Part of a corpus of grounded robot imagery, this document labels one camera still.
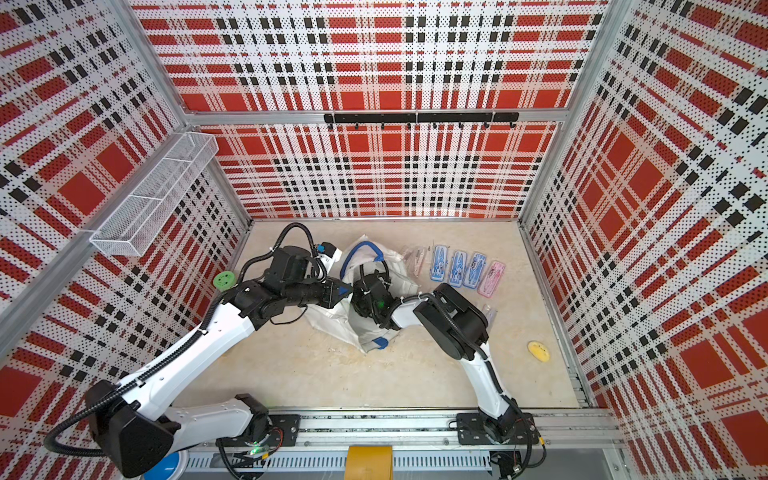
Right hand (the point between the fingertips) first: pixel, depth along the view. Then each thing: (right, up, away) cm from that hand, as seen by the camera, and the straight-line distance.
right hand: (347, 291), depth 96 cm
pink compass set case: (+49, +4, +6) cm, 50 cm away
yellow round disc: (+58, -16, -12) cm, 61 cm away
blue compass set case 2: (+38, +7, +8) cm, 40 cm away
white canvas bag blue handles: (+4, -3, -26) cm, 27 cm away
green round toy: (-42, +3, +2) cm, 42 cm away
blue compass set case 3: (+44, +6, +8) cm, 45 cm away
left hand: (+6, +3, -21) cm, 22 cm away
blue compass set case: (+32, +9, +11) cm, 35 cm away
